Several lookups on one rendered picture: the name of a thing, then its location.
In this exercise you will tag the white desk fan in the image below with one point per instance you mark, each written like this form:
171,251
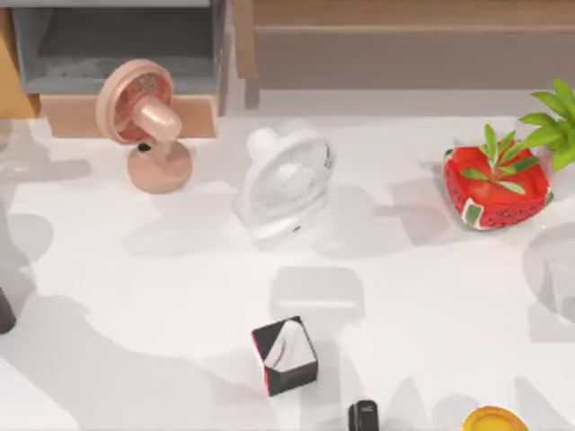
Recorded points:
287,184

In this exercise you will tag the pale wooden drawer front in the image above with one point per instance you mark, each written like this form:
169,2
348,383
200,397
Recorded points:
197,114

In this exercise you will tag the black and white box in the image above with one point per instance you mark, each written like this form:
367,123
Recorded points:
285,354

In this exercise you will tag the pink desk fan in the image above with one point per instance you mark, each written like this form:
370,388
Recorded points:
153,121

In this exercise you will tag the wooden open shelf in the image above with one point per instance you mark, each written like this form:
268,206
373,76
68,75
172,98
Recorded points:
404,49

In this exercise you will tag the red watermelon plant pot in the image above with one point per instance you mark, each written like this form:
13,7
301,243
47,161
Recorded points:
494,193

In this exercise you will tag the small black device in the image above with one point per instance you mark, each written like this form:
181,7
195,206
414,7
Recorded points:
363,415

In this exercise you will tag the grey pierced drawer inside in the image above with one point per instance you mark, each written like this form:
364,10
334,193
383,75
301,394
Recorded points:
67,49

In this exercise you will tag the green leafy plant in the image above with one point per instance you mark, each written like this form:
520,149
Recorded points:
554,125

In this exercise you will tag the yellow round container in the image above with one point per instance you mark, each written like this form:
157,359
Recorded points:
494,422

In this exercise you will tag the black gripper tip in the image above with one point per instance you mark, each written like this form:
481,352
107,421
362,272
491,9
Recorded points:
5,310

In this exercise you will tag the wooden cupboard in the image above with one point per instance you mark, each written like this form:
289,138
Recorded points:
11,76

